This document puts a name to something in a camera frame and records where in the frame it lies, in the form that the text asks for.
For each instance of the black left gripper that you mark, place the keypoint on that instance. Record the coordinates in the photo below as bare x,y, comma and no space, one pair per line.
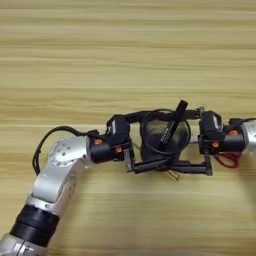
106,151

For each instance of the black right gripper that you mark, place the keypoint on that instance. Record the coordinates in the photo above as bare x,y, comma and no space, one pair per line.
230,143

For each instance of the black mesh pen cup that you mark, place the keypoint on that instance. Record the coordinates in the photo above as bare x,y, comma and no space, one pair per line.
151,133

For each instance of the black pen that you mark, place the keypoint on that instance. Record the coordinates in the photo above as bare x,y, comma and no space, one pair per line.
173,125

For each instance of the right gripper small black box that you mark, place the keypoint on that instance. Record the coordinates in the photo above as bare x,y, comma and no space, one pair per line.
210,123

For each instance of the gripper small black box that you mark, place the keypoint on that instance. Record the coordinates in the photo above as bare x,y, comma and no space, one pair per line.
118,128
210,123

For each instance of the left gripper small black box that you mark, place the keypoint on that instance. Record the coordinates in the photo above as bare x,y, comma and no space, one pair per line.
118,128

